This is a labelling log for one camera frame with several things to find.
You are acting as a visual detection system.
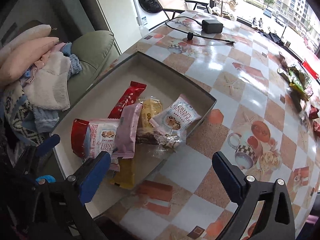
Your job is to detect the yellow biscuit clear packet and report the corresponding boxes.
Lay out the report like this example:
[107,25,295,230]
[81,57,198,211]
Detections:
[137,97,163,145]

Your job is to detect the red basin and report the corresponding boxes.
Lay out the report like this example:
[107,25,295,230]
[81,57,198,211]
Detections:
[302,60,319,80]

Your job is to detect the pile of green yellow wrappers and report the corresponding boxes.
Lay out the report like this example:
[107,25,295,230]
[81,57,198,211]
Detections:
[277,52,313,113]

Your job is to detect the yellow stick packet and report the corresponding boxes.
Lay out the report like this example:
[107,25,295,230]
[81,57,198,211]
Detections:
[110,158,136,190]

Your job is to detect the small red wrapper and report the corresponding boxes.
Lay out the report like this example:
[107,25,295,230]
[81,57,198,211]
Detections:
[309,105,319,120]

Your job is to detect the pile of clothes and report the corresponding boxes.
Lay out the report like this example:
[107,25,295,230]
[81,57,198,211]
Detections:
[1,24,82,146]

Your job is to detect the purple snack packet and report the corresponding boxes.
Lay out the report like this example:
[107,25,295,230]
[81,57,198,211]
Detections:
[112,103,142,159]

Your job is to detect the white cranberry crisp packet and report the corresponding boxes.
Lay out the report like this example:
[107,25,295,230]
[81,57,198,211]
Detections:
[150,94,201,133]

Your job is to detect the red snack packet white lettering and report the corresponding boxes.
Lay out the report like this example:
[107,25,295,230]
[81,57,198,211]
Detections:
[108,81,147,119]

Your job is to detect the black power adapter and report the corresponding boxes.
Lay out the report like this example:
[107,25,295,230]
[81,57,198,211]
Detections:
[201,19,223,34]

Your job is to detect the black cable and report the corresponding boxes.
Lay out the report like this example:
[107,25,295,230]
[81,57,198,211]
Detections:
[164,16,236,45]

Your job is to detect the folding chair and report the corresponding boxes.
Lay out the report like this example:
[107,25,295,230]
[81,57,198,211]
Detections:
[156,0,209,20]

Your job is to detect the dark red snack packet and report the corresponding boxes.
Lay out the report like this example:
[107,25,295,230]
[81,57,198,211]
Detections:
[71,119,90,159]

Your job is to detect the pink cranberry crisp packet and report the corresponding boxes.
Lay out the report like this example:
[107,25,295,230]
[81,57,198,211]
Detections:
[84,119,120,160]

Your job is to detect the white washing machine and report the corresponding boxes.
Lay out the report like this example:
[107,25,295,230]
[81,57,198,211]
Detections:
[127,0,183,27]

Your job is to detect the clear candy packet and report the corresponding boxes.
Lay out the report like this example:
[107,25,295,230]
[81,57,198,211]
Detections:
[153,128,187,155]

